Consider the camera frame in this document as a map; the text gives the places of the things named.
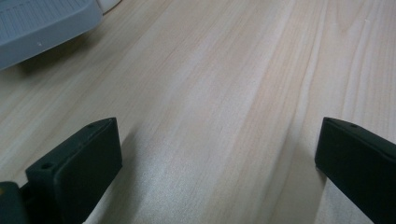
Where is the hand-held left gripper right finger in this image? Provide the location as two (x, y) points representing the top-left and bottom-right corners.
(314, 116), (396, 224)

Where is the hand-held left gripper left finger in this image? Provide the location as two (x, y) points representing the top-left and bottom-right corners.
(24, 117), (123, 224)

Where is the white pedal trash can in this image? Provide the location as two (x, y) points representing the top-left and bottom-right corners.
(0, 0), (123, 71)

